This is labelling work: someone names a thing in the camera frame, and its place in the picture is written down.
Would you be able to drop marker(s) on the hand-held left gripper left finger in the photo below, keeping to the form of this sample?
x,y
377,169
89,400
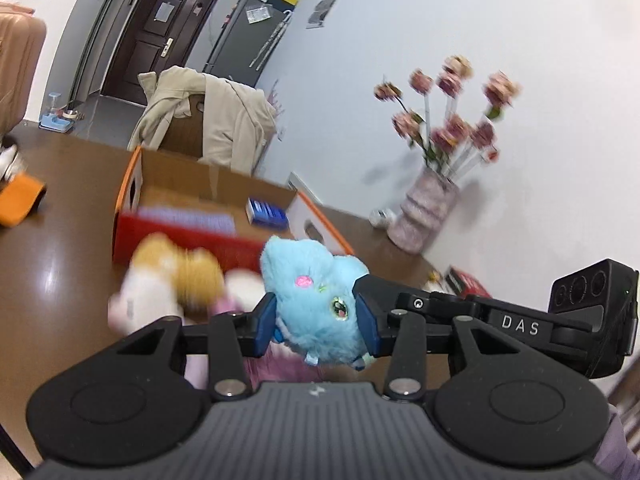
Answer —
x,y
265,325

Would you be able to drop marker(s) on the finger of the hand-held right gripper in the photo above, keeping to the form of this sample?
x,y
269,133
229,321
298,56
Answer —
x,y
520,324

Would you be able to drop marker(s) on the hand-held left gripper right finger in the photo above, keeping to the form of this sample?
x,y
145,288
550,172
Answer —
x,y
363,327

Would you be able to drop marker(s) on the blue plush toy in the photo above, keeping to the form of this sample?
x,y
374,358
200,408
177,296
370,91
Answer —
x,y
310,305

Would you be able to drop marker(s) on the white and yellow plush rabbit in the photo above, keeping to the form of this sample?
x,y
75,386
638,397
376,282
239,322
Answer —
x,y
160,280

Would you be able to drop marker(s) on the red and orange cardboard box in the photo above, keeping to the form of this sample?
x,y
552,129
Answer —
x,y
150,232

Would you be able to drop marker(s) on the pink and white plush toy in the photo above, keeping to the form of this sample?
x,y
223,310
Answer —
x,y
242,287

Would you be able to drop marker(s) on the small white bottle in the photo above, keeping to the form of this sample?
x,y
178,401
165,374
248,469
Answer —
x,y
382,217

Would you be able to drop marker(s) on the small blue box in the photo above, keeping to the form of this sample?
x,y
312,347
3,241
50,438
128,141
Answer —
x,y
267,212

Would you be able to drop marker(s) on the purple knitted towel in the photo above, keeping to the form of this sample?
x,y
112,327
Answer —
x,y
190,219

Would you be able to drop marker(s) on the pink ribbed vase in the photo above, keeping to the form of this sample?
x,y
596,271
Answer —
x,y
422,210

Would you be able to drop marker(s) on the bunch of dried roses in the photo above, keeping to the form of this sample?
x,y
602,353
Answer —
x,y
452,130

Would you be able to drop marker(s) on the brown chair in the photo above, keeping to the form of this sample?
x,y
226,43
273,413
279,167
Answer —
x,y
185,132

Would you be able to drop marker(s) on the beige jacket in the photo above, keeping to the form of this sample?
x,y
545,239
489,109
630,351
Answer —
x,y
225,120

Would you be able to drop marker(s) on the orange cloth item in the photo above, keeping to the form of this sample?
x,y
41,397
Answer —
x,y
17,200

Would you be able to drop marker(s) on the grey refrigerator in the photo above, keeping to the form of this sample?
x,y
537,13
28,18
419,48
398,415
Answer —
x,y
235,47

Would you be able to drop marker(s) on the folded umbrella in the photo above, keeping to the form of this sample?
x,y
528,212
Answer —
x,y
272,40

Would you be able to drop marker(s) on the blue pet feeder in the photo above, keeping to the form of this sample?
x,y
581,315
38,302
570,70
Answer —
x,y
57,119

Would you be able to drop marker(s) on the dark brown door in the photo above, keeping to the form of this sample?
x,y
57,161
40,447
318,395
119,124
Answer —
x,y
145,50

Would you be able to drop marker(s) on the white rounded object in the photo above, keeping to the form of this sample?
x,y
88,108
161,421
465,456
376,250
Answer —
x,y
9,160

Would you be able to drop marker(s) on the paper sheet on refrigerator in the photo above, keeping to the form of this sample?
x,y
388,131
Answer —
x,y
257,15

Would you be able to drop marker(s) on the pink suitcase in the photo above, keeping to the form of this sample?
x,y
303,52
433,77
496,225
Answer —
x,y
17,65

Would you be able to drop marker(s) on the wall poster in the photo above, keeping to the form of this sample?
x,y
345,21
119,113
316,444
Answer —
x,y
322,10

